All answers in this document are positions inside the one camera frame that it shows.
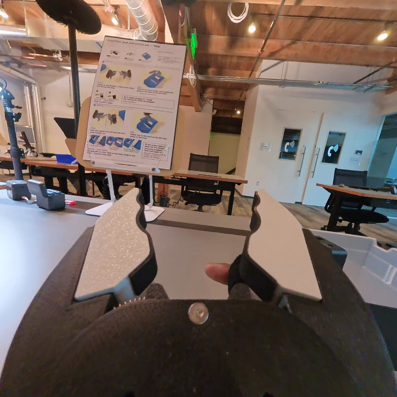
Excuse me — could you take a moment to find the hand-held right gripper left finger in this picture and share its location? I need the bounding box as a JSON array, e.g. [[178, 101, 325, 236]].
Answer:
[[74, 187, 158, 304]]

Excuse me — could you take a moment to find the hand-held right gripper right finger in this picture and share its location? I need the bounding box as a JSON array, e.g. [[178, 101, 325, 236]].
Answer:
[[241, 190, 323, 306]]

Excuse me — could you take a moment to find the clear plastic bin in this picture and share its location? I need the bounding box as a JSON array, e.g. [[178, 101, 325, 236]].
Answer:
[[310, 228, 397, 306]]

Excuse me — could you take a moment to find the person's right hand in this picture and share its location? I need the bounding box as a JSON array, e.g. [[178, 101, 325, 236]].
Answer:
[[205, 262, 232, 285]]

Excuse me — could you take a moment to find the wooden top desk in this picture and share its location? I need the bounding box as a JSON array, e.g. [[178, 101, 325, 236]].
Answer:
[[152, 169, 249, 216], [0, 154, 81, 174], [316, 182, 397, 218]]

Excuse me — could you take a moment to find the black office chair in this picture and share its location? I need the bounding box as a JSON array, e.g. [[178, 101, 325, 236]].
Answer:
[[181, 153, 223, 212], [325, 168, 390, 237]]

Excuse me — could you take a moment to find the door window with phone icon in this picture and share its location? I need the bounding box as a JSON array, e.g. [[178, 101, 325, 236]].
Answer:
[[278, 127, 303, 161], [321, 131, 347, 165]]

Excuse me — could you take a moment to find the small grey box device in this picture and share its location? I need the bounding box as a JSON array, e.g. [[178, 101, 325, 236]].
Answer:
[[6, 179, 32, 201]]

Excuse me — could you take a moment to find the cardboard backing board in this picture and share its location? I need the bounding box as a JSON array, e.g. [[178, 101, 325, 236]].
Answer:
[[65, 96, 182, 172]]

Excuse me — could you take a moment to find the printed instruction sheet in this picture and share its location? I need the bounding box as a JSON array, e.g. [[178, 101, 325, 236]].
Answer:
[[82, 36, 187, 171]]

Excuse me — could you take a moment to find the black disc-topped pole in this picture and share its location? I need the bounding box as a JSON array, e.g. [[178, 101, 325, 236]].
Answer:
[[35, 0, 103, 197]]

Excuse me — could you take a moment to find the black camera tripod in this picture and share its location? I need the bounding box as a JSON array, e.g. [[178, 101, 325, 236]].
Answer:
[[0, 79, 24, 181]]

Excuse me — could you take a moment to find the white cable coil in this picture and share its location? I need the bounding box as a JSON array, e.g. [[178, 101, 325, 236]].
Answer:
[[227, 2, 250, 24]]

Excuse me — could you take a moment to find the silver ventilation duct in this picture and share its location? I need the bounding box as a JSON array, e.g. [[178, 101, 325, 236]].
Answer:
[[125, 0, 159, 38]]

